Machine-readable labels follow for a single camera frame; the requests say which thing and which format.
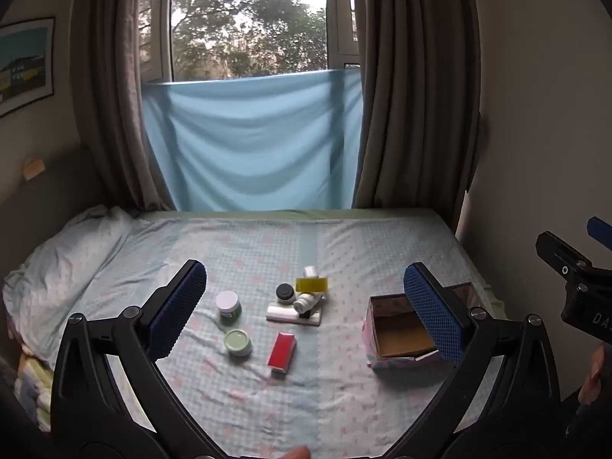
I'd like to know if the white pillow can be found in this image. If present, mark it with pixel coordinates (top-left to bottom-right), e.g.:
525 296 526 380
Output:
2 205 144 360

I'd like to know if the red carton box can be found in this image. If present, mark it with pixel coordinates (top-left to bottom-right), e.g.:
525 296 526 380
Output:
267 332 298 376

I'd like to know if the yellow tape roll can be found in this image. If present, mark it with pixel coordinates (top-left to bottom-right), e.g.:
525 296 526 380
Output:
295 276 330 296

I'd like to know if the framed wall picture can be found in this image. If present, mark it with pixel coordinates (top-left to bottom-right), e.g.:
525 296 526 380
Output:
0 16 57 119

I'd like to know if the person's right hand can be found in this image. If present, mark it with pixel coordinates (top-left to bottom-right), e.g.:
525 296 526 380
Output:
578 344 609 406

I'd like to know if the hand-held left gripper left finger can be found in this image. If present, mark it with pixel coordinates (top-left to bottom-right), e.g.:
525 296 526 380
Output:
50 259 211 441

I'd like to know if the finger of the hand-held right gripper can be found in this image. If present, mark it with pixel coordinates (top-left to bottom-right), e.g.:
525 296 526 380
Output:
587 216 612 252
535 232 594 288

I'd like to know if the cardboard box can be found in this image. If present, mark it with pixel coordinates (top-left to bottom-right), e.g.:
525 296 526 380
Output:
366 283 488 370

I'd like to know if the jar with pale green lid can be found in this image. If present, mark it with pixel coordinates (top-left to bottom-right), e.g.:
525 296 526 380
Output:
224 329 252 357

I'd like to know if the person's dark clothing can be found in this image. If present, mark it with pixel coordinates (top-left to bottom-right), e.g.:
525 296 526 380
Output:
566 402 612 459

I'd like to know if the floral checked bed sheet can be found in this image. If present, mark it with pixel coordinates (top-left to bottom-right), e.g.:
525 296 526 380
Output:
2 208 508 459

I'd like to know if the light blue hanging cloth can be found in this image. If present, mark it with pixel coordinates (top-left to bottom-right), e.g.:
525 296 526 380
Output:
141 67 365 212

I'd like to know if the folded striped blanket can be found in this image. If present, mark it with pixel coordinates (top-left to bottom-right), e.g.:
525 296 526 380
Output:
14 344 54 433

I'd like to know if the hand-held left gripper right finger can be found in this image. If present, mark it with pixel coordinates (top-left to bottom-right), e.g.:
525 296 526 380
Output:
386 262 562 445

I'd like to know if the white framed window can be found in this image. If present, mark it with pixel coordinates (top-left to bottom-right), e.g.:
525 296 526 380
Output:
138 0 363 84

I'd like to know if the dark jar with white lid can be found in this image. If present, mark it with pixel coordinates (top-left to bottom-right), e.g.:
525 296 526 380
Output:
215 291 243 326

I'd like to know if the slim white box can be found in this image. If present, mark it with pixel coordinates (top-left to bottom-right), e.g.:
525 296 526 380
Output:
266 302 299 323

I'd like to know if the small white pump bottle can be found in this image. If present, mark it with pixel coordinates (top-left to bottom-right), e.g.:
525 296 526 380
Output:
293 291 328 314

